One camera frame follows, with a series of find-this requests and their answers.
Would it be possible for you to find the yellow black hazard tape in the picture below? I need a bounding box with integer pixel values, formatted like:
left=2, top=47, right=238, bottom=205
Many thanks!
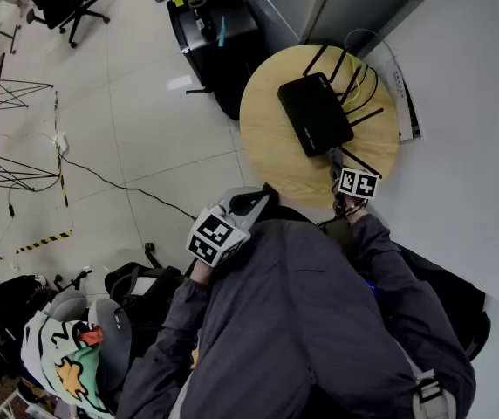
left=52, top=89, right=70, bottom=209
left=15, top=230, right=74, bottom=255

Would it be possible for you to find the white looped cable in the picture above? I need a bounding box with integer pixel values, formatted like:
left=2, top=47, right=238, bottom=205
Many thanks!
left=344, top=28, right=397, bottom=67

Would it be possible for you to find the black floor cabinet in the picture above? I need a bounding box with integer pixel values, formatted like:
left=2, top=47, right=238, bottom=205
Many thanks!
left=166, top=0, right=277, bottom=121

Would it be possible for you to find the white printed booklet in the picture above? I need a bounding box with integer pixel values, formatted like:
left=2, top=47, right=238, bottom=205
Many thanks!
left=382, top=57, right=424, bottom=143

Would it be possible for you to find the grey metal cabinet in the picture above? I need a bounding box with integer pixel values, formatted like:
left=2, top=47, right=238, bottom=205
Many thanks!
left=243, top=0, right=455, bottom=58

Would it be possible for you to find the black router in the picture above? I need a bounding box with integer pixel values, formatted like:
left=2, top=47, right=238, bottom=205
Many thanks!
left=277, top=44, right=385, bottom=178

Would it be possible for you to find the grey backpack strap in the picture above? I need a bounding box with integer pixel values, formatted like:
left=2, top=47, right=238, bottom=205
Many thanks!
left=411, top=367, right=458, bottom=419

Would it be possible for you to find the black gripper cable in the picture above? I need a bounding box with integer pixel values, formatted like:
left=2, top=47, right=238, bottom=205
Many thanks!
left=317, top=192, right=366, bottom=230

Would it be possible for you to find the person's right forearm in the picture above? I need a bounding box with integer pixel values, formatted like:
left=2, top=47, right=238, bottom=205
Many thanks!
left=343, top=205, right=412, bottom=305

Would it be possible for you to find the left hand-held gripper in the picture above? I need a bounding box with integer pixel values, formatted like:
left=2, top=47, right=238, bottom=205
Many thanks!
left=185, top=185, right=273, bottom=270

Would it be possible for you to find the yellow network cable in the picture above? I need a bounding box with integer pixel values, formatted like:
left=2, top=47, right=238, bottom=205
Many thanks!
left=344, top=52, right=364, bottom=104

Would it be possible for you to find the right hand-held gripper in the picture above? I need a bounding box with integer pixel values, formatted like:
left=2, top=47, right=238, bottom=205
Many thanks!
left=331, top=166, right=380, bottom=212

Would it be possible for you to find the black handheld device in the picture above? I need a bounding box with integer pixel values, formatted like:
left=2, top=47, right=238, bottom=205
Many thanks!
left=186, top=0, right=218, bottom=41

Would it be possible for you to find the person's dark jacket torso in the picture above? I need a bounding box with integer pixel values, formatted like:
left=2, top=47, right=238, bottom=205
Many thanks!
left=179, top=207, right=429, bottom=419

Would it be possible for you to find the person's left forearm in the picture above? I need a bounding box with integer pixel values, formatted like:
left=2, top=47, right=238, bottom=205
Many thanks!
left=161, top=258, right=222, bottom=340

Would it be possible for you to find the mint cartoon print garment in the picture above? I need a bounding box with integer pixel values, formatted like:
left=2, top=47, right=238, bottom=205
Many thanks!
left=20, top=312, right=115, bottom=419

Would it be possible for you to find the black floor cable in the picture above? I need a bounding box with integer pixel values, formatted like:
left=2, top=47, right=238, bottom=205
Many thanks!
left=59, top=155, right=198, bottom=222

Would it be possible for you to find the black backpack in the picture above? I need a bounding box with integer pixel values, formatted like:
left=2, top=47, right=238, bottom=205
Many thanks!
left=104, top=262, right=185, bottom=335

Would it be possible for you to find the black fabric covered chair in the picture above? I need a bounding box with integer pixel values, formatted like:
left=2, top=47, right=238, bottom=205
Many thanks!
left=388, top=242, right=493, bottom=361

